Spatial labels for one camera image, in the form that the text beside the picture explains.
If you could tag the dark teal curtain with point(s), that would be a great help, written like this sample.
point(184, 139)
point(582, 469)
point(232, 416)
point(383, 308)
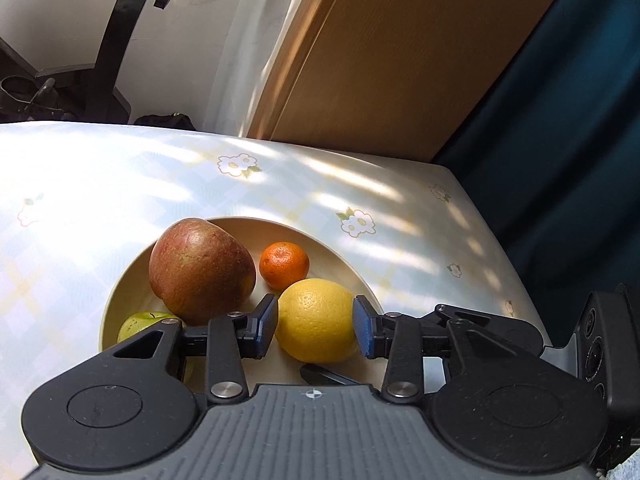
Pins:
point(550, 157)

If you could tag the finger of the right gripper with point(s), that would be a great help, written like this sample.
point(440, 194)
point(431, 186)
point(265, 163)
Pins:
point(317, 375)
point(434, 326)

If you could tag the yellow lemon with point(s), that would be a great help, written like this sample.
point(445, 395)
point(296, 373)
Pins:
point(315, 322)

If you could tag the wooden door panel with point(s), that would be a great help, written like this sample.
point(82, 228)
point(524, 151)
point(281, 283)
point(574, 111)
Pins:
point(387, 77)

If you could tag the floral plaid tablecloth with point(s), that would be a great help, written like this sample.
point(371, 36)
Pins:
point(79, 202)

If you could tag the black exercise bike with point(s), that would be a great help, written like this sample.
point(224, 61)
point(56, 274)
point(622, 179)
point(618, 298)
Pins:
point(156, 73)

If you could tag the small orange mandarin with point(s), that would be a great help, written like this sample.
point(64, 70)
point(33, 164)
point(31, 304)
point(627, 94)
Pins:
point(282, 264)

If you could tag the green apple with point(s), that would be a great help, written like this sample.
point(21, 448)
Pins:
point(150, 345)

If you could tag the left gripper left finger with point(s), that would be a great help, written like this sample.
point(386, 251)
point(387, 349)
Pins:
point(231, 338)

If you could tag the dull brownish red apple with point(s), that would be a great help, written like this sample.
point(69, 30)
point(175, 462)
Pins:
point(200, 271)

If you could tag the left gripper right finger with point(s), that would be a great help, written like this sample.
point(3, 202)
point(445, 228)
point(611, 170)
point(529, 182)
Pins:
point(398, 339)

